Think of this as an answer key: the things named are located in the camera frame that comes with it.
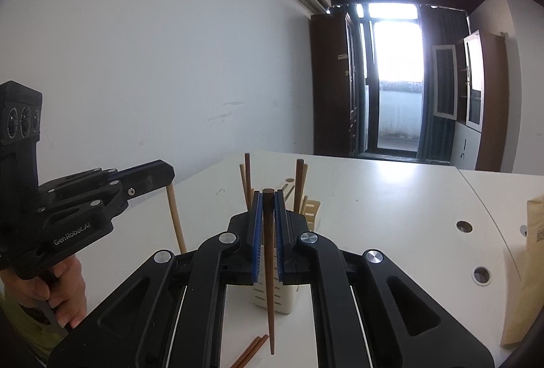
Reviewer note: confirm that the person's olive green clothing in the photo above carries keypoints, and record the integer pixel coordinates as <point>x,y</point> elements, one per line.
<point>17,325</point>

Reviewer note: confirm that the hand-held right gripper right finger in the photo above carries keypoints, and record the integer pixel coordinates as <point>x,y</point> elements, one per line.
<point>278,240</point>

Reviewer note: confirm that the glass balcony door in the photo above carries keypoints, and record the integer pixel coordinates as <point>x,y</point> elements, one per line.
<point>395,96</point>

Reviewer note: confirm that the cream plastic utensil holder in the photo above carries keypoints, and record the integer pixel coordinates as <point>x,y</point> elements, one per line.
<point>282,300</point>

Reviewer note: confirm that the person's left hand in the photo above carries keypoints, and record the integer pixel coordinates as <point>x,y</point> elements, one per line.
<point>68,287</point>

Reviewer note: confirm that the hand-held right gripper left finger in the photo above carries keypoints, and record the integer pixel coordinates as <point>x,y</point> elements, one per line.
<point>256,240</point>

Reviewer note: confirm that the brown cabinet with white-framed doors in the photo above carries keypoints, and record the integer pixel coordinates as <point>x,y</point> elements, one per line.
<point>484,96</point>

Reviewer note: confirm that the brown paper bag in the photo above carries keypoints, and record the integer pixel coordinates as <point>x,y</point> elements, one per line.
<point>527,287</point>

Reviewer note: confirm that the dark wooden cabinet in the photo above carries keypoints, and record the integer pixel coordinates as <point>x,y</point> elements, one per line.
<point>331,87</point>

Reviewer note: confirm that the dark brown wooden chopstick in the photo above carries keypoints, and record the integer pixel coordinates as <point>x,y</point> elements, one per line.
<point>254,351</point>
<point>247,181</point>
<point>298,185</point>
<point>304,181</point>
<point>245,351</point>
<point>269,308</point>

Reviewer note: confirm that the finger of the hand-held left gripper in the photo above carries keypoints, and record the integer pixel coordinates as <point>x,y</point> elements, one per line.
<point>148,183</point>
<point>140,170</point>

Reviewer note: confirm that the light bamboo chopstick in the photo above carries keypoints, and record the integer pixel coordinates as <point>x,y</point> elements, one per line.
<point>305,204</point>
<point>242,185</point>
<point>176,223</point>

